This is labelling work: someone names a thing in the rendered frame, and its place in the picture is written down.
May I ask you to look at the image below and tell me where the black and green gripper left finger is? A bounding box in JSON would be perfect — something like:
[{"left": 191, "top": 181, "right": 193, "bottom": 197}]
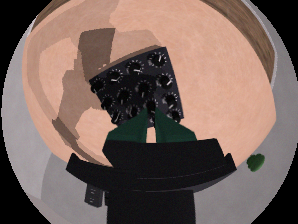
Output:
[{"left": 105, "top": 108, "right": 148, "bottom": 143}]

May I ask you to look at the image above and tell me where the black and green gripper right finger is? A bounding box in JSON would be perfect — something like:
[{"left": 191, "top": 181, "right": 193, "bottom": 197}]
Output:
[{"left": 155, "top": 108, "right": 197, "bottom": 143}]

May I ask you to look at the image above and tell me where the black knob box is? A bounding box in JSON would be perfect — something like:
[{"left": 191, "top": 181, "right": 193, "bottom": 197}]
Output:
[{"left": 89, "top": 46, "right": 184, "bottom": 128}]

